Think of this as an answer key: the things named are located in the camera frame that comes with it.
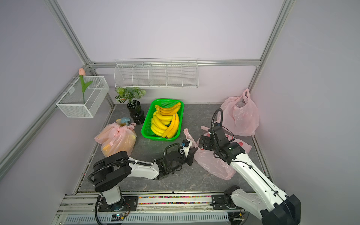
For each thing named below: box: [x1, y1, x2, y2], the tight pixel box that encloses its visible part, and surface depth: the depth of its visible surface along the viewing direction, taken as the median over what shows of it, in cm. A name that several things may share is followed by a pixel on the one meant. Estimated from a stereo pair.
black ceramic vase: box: [126, 100, 146, 125], surface depth 101 cm
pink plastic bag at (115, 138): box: [94, 122, 137, 158], surface depth 88 cm
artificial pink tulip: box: [78, 67, 94, 105], surface depth 85 cm
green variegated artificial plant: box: [114, 86, 147, 109], surface depth 93 cm
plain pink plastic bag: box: [219, 88, 259, 137], surface depth 107 cm
